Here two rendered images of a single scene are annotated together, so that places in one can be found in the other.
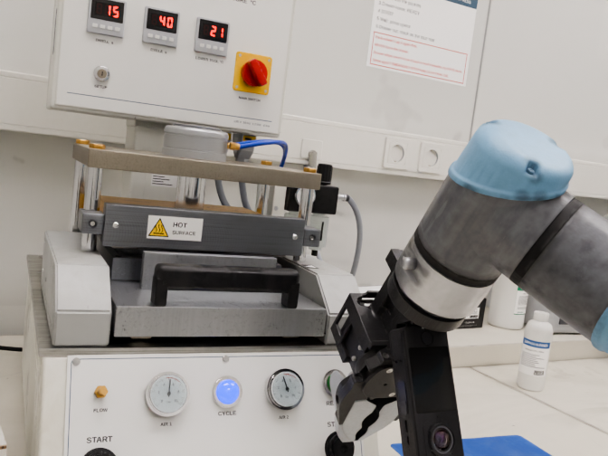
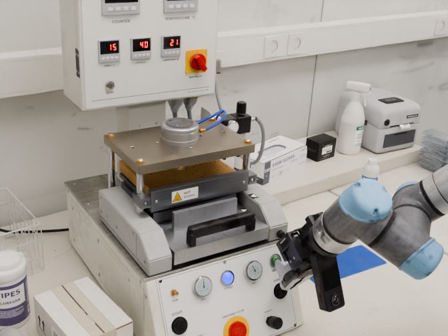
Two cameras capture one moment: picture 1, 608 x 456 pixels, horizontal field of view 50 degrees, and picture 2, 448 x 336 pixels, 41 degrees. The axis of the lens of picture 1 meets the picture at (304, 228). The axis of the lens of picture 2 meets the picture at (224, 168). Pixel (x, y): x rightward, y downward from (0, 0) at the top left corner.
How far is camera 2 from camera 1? 0.62 m
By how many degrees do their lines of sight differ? 20
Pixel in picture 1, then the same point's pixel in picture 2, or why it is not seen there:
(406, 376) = (319, 276)
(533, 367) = not seen: hidden behind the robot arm
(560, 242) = (387, 237)
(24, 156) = (33, 103)
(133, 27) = (125, 52)
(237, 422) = (233, 291)
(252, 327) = (235, 244)
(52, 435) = (157, 316)
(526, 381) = not seen: hidden behind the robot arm
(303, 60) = not seen: outside the picture
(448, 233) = (339, 229)
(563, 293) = (387, 255)
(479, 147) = (353, 201)
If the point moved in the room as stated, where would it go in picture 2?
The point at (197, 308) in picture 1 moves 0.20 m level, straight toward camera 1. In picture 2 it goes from (209, 243) to (239, 306)
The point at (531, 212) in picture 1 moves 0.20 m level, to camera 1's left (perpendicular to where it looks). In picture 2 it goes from (375, 225) to (254, 227)
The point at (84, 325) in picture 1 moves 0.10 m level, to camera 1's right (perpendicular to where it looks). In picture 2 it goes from (161, 264) to (214, 263)
